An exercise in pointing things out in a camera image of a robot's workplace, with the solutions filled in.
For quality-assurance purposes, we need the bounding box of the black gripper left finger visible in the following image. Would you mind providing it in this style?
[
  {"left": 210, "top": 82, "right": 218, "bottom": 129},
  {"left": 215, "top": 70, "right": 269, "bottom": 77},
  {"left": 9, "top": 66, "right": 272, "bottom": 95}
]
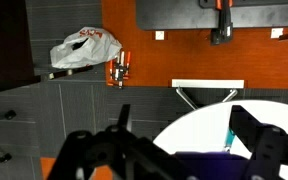
[{"left": 47, "top": 104, "right": 192, "bottom": 180}]

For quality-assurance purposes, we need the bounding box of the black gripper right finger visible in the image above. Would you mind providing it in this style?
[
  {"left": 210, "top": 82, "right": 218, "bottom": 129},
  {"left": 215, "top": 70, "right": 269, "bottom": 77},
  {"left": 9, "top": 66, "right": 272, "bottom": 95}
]
[{"left": 229, "top": 105, "right": 288, "bottom": 180}]

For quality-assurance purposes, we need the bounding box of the teal marker pen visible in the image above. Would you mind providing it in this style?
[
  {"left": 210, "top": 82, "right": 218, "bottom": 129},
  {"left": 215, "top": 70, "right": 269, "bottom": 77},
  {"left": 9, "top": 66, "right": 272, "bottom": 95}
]
[{"left": 224, "top": 128, "right": 236, "bottom": 153}]

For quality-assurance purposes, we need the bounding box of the orange black bar clamp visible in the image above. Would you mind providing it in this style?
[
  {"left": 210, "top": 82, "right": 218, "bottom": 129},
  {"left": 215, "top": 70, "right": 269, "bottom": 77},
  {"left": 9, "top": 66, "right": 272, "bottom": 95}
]
[
  {"left": 211, "top": 0, "right": 234, "bottom": 46},
  {"left": 107, "top": 50, "right": 125, "bottom": 89}
]

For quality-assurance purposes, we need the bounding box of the white metal table base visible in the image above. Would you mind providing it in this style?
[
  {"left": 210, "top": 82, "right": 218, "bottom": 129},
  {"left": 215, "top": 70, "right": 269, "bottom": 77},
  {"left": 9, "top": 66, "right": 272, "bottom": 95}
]
[{"left": 171, "top": 78, "right": 245, "bottom": 111}]

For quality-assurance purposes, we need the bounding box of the white plastic shopping bag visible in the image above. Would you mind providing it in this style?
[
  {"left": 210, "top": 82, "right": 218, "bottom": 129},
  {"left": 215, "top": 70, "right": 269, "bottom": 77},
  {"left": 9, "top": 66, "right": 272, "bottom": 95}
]
[{"left": 49, "top": 26, "right": 123, "bottom": 70}]

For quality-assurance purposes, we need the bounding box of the small white paper tag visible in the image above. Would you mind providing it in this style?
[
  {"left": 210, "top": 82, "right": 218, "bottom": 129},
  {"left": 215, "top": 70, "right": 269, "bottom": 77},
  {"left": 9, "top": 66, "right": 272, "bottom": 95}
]
[
  {"left": 270, "top": 27, "right": 284, "bottom": 39},
  {"left": 155, "top": 30, "right": 165, "bottom": 41}
]

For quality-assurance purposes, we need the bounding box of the black platform board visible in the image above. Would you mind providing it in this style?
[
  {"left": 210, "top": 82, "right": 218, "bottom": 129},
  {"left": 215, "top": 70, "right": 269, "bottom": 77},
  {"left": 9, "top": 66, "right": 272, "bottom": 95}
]
[{"left": 135, "top": 0, "right": 288, "bottom": 32}]

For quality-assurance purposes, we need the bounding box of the dark desk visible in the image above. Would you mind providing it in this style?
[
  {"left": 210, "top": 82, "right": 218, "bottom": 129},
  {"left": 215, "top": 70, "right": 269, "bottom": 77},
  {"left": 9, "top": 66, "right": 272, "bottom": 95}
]
[{"left": 0, "top": 0, "right": 94, "bottom": 97}]

